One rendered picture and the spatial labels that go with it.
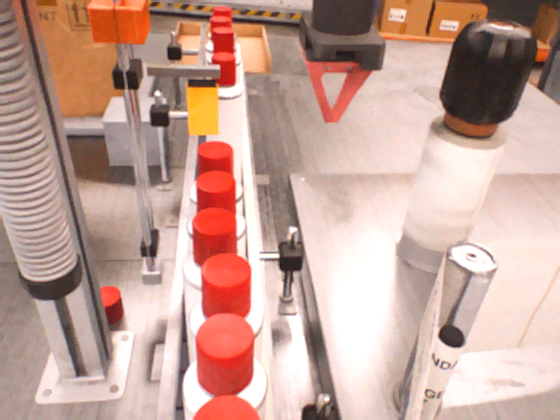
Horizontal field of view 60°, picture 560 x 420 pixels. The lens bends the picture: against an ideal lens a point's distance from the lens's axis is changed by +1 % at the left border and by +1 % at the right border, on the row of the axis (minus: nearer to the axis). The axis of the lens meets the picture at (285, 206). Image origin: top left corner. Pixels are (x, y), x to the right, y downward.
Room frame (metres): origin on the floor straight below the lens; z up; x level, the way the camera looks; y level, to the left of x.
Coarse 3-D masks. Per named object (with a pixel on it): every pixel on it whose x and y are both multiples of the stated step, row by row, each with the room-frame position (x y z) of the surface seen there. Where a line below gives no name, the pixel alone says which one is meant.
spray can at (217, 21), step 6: (216, 18) 0.79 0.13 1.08; (222, 18) 0.79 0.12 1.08; (228, 18) 0.79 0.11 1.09; (210, 24) 0.78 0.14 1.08; (216, 24) 0.77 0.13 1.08; (222, 24) 0.77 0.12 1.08; (228, 24) 0.78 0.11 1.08; (210, 30) 0.78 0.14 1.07; (210, 36) 0.79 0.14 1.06; (210, 42) 0.79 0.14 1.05; (210, 48) 0.77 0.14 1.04; (234, 48) 0.78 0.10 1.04; (210, 54) 0.77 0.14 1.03
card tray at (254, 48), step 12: (180, 24) 1.50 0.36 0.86; (192, 24) 1.50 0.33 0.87; (180, 36) 1.48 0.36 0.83; (192, 36) 1.49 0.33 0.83; (240, 36) 1.53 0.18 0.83; (252, 36) 1.53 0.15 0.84; (264, 36) 1.45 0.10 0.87; (192, 48) 1.38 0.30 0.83; (240, 48) 1.42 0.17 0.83; (252, 48) 1.43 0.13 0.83; (264, 48) 1.43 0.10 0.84; (180, 60) 1.28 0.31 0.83; (192, 60) 1.28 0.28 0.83; (252, 60) 1.32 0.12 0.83; (264, 60) 1.33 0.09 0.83; (252, 72) 1.24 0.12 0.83; (264, 72) 1.24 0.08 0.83
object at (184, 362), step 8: (200, 136) 0.78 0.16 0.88; (200, 144) 0.75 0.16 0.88; (184, 304) 0.38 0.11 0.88; (184, 312) 0.37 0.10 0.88; (184, 320) 0.35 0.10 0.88; (184, 328) 0.34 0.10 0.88; (184, 336) 0.33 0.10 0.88; (184, 344) 0.32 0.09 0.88; (184, 352) 0.31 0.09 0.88; (184, 360) 0.30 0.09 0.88; (184, 368) 0.29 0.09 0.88; (176, 400) 0.26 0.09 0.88; (176, 408) 0.25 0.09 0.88; (176, 416) 0.24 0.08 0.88; (184, 416) 0.24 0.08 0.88
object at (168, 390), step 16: (192, 144) 0.60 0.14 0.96; (192, 160) 0.56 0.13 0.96; (192, 176) 0.52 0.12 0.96; (176, 256) 0.37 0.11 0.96; (176, 272) 0.34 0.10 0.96; (176, 288) 0.32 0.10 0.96; (176, 304) 0.30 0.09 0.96; (176, 320) 0.28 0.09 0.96; (176, 336) 0.27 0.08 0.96; (176, 352) 0.25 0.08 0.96; (176, 368) 0.24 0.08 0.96; (176, 384) 0.22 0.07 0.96; (160, 400) 0.21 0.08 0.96; (160, 416) 0.19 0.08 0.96
